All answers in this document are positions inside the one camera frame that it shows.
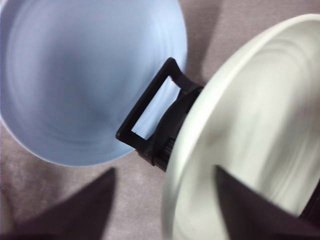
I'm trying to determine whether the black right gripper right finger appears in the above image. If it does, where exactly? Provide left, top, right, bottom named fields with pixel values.
left=215, top=166, right=320, bottom=240

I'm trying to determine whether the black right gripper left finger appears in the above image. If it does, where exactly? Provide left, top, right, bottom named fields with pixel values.
left=0, top=168, right=117, bottom=240

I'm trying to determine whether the green plate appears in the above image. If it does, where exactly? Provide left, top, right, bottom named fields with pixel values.
left=163, top=14, right=320, bottom=240

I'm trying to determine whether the blue plate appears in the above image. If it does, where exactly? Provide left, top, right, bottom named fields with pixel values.
left=0, top=0, right=188, bottom=166

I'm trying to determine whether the grey table cloth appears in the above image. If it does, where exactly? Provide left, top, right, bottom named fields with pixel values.
left=0, top=0, right=320, bottom=240

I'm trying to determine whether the black dish rack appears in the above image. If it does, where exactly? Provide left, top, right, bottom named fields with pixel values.
left=116, top=57, right=204, bottom=171

